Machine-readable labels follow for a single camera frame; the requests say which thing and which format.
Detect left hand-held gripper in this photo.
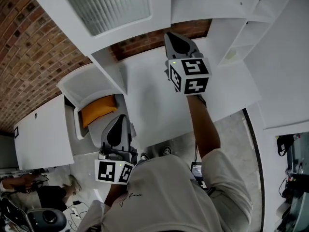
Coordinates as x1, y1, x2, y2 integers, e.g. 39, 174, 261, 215
94, 114, 139, 185

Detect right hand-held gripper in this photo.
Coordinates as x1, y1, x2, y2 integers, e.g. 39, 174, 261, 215
164, 31, 213, 96

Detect white cubby shelf unit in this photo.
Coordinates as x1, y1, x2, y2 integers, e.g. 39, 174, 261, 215
90, 0, 299, 96

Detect white cabinet door ribbed glass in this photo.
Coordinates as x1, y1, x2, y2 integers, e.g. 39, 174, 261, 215
24, 0, 172, 57

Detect person's right forearm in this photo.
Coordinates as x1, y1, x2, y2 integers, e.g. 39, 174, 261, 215
187, 94, 222, 160

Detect person's left forearm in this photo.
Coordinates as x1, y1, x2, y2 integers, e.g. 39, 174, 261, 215
103, 183, 128, 207

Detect white desk with drawers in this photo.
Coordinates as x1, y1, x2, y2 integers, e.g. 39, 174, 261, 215
120, 36, 263, 147

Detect long white desk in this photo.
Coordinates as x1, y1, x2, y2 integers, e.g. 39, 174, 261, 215
13, 93, 75, 171

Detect orange cushion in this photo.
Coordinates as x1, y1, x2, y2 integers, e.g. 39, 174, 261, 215
81, 95, 119, 129

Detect pale green cup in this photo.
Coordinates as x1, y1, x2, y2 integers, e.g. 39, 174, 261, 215
225, 48, 237, 60

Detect white office chair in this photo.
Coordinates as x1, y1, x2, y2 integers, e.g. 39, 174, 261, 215
56, 65, 137, 152

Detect person's white shirt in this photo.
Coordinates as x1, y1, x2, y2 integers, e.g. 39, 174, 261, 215
77, 155, 253, 232

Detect black screen device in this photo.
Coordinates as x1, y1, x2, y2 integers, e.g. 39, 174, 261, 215
190, 161, 205, 180

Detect black hanging bag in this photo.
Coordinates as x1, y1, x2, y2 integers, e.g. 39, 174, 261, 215
276, 134, 295, 157

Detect dark framed glass window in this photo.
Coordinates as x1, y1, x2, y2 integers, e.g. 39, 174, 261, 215
275, 131, 309, 232

